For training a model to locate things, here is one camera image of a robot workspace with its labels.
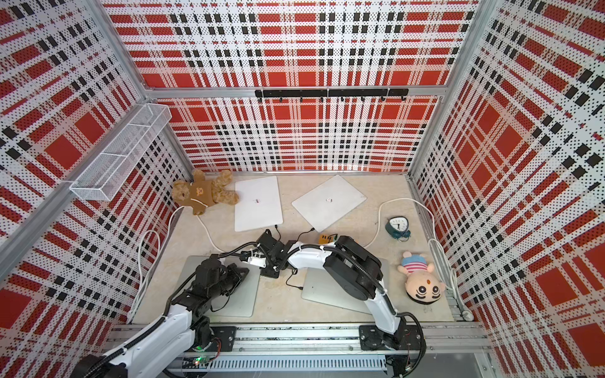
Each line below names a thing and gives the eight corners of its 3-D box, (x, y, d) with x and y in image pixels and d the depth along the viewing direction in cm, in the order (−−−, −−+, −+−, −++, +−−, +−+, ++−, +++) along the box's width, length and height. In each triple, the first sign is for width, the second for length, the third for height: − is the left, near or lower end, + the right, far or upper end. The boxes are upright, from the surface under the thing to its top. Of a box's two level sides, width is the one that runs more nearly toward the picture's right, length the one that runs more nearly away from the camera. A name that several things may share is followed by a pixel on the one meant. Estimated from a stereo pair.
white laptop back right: (318, 233, 102) (318, 229, 100) (293, 205, 112) (293, 201, 110) (365, 200, 114) (366, 196, 111) (339, 178, 124) (339, 174, 121)
